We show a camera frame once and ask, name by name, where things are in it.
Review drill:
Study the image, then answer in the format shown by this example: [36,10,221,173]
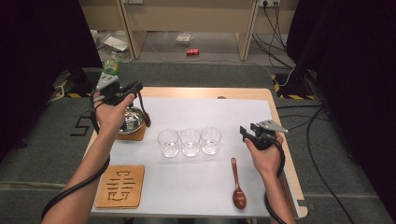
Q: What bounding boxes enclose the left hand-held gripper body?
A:
[95,72,127,105]

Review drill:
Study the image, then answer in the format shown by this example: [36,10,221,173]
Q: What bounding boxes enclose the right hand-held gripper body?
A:
[250,119,290,150]

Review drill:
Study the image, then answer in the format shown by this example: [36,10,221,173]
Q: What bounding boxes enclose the steel bowl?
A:
[120,105,147,135]

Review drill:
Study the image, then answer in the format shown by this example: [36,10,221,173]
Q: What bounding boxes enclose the row of wooden chopsticks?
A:
[278,172,298,218]

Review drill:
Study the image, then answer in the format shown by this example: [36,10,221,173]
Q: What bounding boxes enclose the person's right hand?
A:
[245,133,285,178]

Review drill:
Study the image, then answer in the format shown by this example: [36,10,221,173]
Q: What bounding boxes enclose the person's left hand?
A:
[93,92,136,135]

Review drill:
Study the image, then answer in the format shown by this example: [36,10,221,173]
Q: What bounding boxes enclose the green packet on floor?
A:
[102,50,121,77]

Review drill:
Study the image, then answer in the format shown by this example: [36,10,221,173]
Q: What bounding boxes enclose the striped stand base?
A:
[46,67,104,104]
[270,69,321,101]

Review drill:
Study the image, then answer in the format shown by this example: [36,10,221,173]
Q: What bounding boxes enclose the clear drinking glass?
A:
[179,128,202,158]
[157,129,180,158]
[200,126,222,156]

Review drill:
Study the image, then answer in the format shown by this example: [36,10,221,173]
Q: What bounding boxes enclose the square wooden coaster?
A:
[94,164,146,209]
[116,122,148,142]

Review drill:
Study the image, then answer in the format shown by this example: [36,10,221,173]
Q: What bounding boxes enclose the white flat carton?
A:
[102,34,129,52]

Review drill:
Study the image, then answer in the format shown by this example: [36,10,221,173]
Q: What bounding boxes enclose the white paper sheet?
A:
[91,96,302,218]

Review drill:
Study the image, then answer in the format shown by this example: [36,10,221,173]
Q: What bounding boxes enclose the clear plastic package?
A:
[175,32,193,47]

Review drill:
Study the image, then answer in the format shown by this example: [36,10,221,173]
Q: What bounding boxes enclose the black curtain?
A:
[286,0,396,216]
[0,0,104,162]

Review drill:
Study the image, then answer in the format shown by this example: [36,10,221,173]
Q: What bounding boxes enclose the beige office desk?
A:
[78,0,300,62]

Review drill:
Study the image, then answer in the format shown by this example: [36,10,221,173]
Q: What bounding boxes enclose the black floor cable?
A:
[306,105,356,224]

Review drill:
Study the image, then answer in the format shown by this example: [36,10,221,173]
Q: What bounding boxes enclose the black power cable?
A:
[251,3,295,69]

